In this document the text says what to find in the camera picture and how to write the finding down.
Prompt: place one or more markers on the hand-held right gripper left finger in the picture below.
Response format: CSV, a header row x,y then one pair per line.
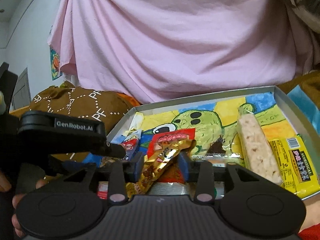
x,y
139,167

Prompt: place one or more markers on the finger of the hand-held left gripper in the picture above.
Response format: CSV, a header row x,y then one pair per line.
x,y
57,166
116,151

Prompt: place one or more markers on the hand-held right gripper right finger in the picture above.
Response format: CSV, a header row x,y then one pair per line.
x,y
183,167

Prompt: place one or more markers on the clear cookie packet red label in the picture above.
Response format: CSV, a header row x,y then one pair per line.
x,y
110,161

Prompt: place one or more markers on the blue white snack packet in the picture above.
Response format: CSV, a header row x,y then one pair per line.
x,y
131,140

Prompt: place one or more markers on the gold snack packet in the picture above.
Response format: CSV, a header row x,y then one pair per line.
x,y
160,157

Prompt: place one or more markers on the clear chocolate snack packet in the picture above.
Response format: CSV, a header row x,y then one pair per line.
x,y
218,145

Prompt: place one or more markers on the yellow snack packet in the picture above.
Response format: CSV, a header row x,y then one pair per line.
x,y
295,165

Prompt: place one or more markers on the metal tray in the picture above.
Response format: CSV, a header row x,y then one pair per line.
x,y
282,97

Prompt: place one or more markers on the person's left hand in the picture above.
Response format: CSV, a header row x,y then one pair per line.
x,y
16,212

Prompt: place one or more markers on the red snack packet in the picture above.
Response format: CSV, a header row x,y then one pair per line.
x,y
175,135

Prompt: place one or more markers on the brown patterned blanket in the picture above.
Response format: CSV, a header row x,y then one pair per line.
x,y
75,100

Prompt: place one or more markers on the orange sheet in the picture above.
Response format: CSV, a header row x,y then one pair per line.
x,y
127,98

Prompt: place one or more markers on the white rice bar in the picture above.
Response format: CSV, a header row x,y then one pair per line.
x,y
257,150

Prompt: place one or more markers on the pink cloth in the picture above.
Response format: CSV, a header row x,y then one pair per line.
x,y
175,42

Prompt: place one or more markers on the grey wall panel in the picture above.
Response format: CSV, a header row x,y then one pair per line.
x,y
22,90

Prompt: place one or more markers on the cartoon wall poster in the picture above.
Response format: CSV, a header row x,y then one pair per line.
x,y
56,63

